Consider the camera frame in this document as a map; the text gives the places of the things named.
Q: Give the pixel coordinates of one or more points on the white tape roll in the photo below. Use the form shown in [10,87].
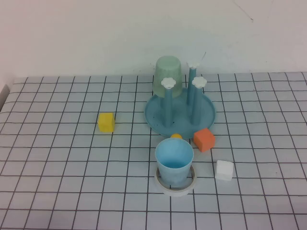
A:
[176,192]

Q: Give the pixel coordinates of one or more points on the yellow rubber duck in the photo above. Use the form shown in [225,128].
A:
[176,136]

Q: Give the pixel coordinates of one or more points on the light blue plastic cup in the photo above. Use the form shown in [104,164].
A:
[168,153]

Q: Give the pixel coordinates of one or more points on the yellow foam cube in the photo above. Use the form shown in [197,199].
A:
[106,122]

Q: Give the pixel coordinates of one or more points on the blue cup stand white caps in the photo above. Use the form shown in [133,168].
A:
[182,119]

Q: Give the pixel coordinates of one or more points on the white foam cube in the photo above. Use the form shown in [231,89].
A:
[223,170]

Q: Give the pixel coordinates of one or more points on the white grid-pattern table cover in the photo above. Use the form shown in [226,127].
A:
[72,167]

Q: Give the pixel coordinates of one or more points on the orange foam cube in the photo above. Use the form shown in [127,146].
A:
[204,140]

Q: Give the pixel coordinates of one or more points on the light green plastic cup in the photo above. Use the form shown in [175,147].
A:
[168,69]

